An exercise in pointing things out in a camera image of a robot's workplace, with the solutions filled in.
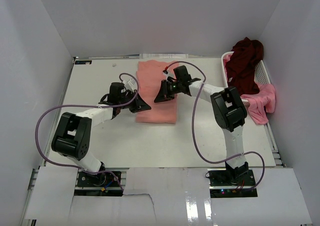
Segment pink shirt in basket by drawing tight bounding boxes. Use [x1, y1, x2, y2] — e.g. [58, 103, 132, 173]
[241, 83, 276, 125]

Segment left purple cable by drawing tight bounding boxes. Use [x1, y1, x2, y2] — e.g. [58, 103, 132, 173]
[34, 73, 140, 191]

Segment papers behind table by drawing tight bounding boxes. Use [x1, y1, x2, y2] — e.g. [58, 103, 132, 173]
[139, 53, 189, 59]

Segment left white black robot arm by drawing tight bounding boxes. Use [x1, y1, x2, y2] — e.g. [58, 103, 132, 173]
[51, 90, 151, 186]

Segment white plastic laundry basket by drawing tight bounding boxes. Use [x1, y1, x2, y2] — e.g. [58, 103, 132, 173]
[220, 51, 270, 106]

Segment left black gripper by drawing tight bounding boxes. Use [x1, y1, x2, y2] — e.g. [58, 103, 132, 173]
[118, 90, 151, 113]

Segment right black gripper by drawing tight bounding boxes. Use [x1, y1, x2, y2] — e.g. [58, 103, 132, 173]
[154, 79, 183, 103]

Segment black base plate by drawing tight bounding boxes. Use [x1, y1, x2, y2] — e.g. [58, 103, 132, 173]
[74, 171, 124, 197]
[205, 170, 258, 199]

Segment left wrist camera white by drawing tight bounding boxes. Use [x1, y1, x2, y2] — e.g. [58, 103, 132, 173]
[122, 78, 137, 91]

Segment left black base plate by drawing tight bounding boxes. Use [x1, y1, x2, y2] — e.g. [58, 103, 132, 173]
[74, 171, 124, 197]

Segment salmon pink t shirt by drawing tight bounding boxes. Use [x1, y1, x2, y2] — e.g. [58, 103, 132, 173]
[135, 60, 178, 124]

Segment white paper sheets front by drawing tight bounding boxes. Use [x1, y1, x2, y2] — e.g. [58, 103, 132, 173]
[25, 167, 312, 226]

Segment dark red shirt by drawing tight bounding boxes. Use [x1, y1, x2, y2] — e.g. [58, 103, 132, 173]
[225, 37, 264, 95]

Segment black label sticker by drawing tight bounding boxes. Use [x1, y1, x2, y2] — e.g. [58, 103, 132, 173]
[74, 60, 92, 65]

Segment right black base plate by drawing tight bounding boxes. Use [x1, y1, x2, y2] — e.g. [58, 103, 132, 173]
[205, 170, 258, 199]

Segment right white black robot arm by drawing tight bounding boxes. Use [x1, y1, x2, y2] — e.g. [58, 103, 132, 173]
[154, 77, 249, 186]

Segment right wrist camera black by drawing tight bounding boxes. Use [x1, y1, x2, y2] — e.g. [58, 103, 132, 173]
[173, 65, 192, 82]

